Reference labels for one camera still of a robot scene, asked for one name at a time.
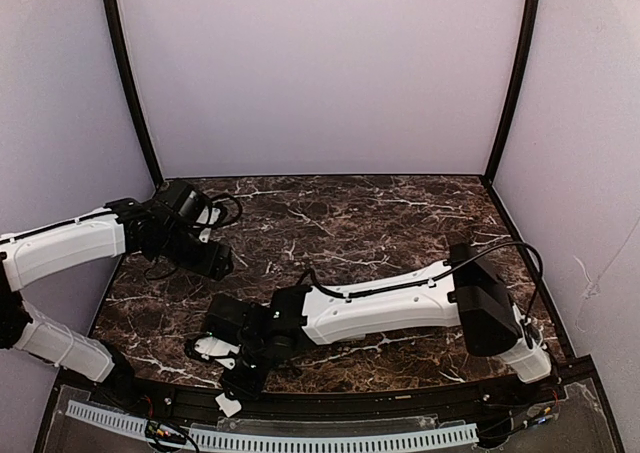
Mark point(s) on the white battery cover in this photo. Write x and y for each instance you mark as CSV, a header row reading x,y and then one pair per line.
x,y
228,406

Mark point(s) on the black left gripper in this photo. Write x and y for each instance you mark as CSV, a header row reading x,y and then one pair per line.
x,y
215,261

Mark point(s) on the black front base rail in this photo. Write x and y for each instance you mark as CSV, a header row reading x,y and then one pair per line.
x,y
474,400

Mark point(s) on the white slotted cable duct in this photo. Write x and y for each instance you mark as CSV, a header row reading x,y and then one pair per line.
x,y
413,434

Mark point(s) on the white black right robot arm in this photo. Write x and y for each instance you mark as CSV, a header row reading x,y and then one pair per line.
x,y
465,290

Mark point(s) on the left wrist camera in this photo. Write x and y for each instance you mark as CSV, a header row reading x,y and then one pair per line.
x,y
220,211

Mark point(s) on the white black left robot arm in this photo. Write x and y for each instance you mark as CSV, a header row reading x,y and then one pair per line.
x,y
175,224

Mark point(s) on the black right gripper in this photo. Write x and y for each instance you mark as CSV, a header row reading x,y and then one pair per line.
x,y
245,374

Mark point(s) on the black right frame post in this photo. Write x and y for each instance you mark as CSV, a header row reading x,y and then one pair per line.
x,y
521,56

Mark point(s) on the black frame post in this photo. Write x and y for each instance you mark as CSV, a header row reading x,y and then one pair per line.
x,y
123,63
521,56

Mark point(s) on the black left frame post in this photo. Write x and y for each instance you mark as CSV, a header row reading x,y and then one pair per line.
x,y
123,63

